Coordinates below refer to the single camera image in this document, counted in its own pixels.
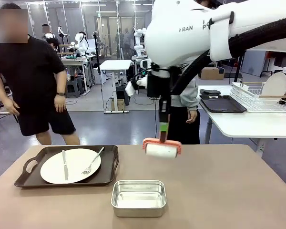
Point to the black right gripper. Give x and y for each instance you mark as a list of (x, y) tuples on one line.
[(157, 83)]

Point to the pink lint roller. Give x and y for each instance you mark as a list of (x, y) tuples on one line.
[(160, 150)]

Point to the dark brown serving tray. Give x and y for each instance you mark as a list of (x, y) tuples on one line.
[(107, 167), (224, 105)]

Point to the silver fork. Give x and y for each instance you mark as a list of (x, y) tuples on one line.
[(93, 161)]

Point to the silver knife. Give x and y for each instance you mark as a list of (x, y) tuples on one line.
[(65, 167)]

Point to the person's left forearm grey sleeve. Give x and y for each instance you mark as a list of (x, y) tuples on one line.
[(193, 97)]

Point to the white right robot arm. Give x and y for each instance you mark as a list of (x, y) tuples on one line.
[(181, 35)]

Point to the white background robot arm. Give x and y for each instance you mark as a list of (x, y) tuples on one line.
[(81, 43), (139, 40)]

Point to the person's left hand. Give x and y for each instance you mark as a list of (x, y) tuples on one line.
[(192, 116)]

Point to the person in grey hoodie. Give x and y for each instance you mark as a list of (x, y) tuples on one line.
[(181, 128)]

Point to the dark folded cloth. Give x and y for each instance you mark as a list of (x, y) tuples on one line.
[(209, 91)]

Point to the cardboard box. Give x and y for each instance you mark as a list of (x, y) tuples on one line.
[(212, 73)]

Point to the white standing desk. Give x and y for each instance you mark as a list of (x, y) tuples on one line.
[(115, 65)]

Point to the clear plastic cutlery holder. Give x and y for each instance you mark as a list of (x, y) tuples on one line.
[(238, 93)]

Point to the black tripod pole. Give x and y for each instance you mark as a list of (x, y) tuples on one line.
[(97, 59)]

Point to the black light stand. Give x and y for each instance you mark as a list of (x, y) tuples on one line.
[(238, 69)]

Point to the white side table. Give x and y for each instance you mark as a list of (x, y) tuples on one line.
[(252, 124)]

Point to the small grey step stool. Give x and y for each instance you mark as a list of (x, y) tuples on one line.
[(74, 88)]

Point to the rectangular metal container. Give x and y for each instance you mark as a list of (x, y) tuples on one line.
[(138, 211)]

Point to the black clothes rack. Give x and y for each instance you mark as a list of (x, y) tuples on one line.
[(276, 62)]

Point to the man in black t-shirt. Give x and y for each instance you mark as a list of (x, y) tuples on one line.
[(26, 71)]

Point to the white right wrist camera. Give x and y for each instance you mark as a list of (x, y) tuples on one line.
[(129, 89)]

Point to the black metal frame rack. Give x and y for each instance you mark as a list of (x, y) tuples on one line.
[(69, 55)]

